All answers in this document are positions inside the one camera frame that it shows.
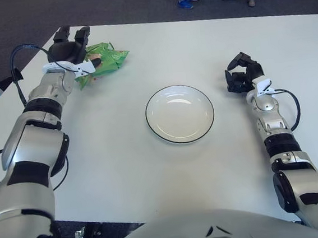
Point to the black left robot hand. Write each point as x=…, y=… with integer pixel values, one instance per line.
x=62, y=52

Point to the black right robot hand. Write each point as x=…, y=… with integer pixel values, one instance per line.
x=255, y=70

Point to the green snack bag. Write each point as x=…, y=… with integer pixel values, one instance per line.
x=111, y=60

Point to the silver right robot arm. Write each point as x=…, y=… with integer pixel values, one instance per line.
x=297, y=176

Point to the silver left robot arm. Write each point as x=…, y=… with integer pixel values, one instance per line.
x=29, y=148

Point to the white plate black rim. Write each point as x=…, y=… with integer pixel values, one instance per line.
x=179, y=114

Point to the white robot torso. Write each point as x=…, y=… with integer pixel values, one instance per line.
x=215, y=231

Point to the shiny metal bracket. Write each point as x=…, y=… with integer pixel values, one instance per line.
x=80, y=234

